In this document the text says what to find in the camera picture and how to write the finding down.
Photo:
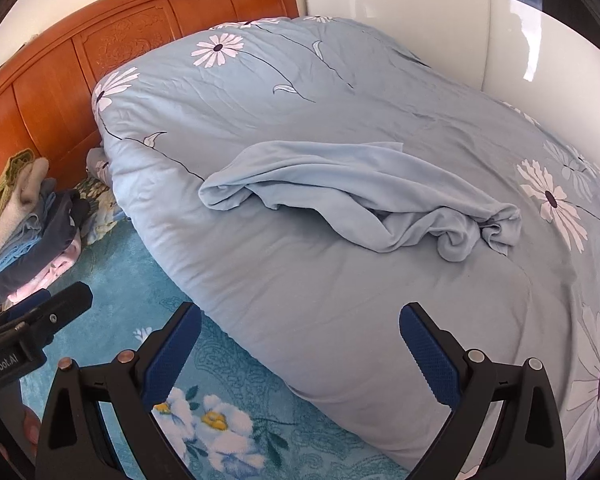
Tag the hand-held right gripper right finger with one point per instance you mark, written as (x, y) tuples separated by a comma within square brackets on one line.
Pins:
[(427, 355)]

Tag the light blue printed shirt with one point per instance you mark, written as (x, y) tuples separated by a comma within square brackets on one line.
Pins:
[(360, 185)]

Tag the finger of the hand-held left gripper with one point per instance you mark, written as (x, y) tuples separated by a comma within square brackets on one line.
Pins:
[(25, 305), (65, 305)]

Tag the pink folded garment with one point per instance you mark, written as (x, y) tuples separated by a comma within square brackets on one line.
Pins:
[(62, 262)]

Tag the orange wooden headboard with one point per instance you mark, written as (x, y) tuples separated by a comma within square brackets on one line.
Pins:
[(55, 60)]

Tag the olive green knit sweater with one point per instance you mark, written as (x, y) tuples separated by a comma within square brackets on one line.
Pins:
[(0, 190)]

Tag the grey blue folded garment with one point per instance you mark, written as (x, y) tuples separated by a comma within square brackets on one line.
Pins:
[(50, 210)]

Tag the dark navy folded garment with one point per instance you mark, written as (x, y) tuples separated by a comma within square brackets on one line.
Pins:
[(35, 270)]

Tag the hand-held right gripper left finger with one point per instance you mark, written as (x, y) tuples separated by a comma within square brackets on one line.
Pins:
[(172, 355)]

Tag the person's left hand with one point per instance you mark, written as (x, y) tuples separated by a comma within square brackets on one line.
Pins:
[(31, 425)]

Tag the white glossy wardrobe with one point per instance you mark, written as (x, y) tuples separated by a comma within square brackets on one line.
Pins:
[(430, 25)]

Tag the light blue flowered duvet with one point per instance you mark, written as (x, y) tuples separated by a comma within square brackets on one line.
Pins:
[(330, 85)]

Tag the teal floral blanket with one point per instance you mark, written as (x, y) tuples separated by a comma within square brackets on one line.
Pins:
[(130, 285)]

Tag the beige fuzzy sweater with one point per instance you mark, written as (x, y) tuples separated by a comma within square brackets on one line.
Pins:
[(15, 210)]

